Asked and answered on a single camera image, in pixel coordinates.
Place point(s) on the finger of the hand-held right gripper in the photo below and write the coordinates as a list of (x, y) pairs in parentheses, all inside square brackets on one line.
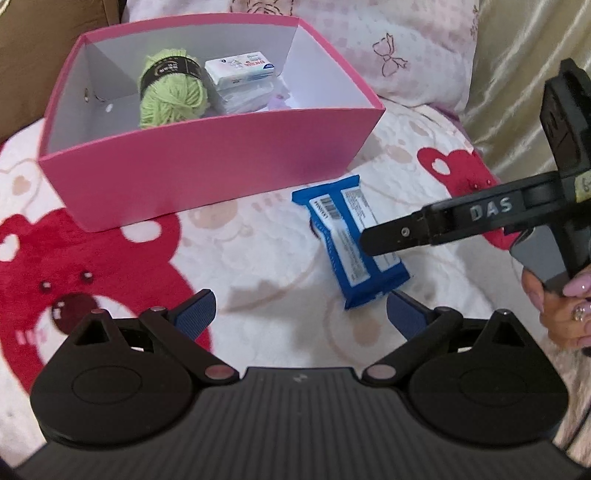
[(392, 235)]

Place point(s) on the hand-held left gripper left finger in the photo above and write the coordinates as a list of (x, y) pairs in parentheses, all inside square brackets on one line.
[(198, 311)]

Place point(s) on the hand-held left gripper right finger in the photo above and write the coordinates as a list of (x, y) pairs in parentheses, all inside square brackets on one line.
[(406, 314)]

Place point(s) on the blue snack packet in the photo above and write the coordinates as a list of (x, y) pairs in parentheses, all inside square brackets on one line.
[(323, 217)]

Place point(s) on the pink cardboard box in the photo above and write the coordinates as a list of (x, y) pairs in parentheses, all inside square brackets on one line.
[(184, 161)]

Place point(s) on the clear plastic lace packet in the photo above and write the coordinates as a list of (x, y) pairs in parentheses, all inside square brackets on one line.
[(240, 99)]

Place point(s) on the person's right forearm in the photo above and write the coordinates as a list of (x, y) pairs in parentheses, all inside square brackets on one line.
[(577, 392)]

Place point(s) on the person's right hand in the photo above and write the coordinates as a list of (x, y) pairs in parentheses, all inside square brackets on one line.
[(568, 323)]

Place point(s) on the red bear printed blanket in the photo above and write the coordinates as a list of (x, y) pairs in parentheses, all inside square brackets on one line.
[(258, 258)]

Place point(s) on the beige satin cloth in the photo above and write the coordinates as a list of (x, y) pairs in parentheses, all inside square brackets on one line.
[(508, 69)]

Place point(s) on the pink floral pillow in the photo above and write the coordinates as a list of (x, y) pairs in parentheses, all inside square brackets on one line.
[(415, 46)]

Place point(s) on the green yarn ball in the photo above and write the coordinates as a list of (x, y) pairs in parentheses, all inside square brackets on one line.
[(171, 97)]

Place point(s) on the white tissue pack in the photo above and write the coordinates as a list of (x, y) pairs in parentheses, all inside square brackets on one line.
[(240, 69)]

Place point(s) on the brown pillow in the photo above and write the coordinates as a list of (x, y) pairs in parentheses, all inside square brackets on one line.
[(27, 60)]

